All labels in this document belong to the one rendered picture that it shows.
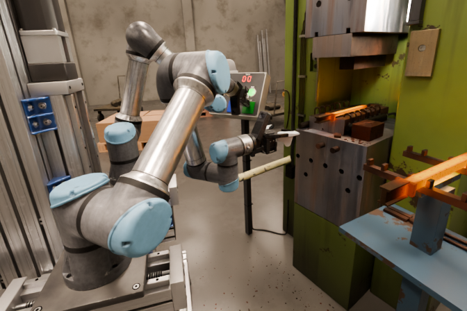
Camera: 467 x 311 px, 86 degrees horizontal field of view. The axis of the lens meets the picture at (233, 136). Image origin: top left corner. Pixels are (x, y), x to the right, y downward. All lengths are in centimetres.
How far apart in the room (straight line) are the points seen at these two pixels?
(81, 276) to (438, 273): 91
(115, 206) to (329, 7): 114
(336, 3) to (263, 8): 877
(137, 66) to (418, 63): 113
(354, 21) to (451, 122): 54
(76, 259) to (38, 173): 25
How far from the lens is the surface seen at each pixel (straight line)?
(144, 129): 397
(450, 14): 125
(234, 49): 954
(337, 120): 128
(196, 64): 67
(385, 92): 169
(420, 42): 124
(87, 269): 69
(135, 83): 117
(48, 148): 85
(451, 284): 95
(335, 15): 128
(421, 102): 127
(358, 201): 128
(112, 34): 941
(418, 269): 95
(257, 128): 95
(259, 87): 150
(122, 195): 54
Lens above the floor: 129
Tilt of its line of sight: 17 degrees down
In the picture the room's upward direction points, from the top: 3 degrees counter-clockwise
